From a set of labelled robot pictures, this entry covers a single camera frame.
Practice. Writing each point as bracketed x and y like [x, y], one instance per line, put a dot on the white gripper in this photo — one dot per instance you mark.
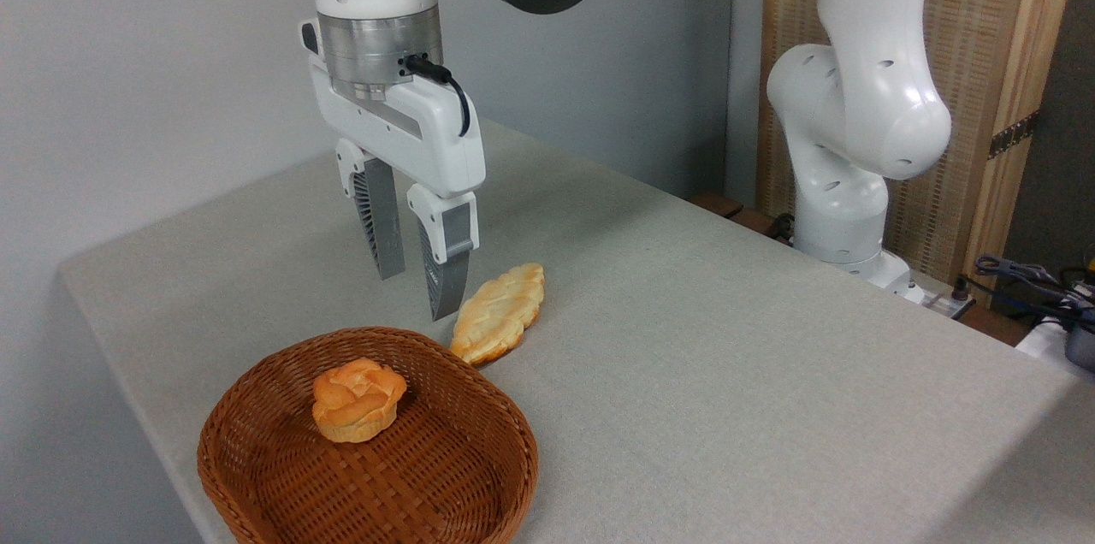
[428, 133]

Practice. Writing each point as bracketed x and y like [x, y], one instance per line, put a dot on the brown wooden base board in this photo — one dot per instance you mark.
[727, 206]

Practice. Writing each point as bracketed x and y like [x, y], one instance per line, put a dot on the wooden woven partition panel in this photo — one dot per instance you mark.
[975, 56]

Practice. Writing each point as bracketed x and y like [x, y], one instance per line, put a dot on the long braided bread loaf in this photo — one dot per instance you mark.
[500, 309]

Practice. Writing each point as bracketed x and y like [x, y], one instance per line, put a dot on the brown woven wicker basket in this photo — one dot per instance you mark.
[428, 476]

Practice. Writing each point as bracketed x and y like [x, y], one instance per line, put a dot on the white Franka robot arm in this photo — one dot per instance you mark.
[855, 99]

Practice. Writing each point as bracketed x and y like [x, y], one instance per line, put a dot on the round golden bread roll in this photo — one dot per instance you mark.
[358, 403]

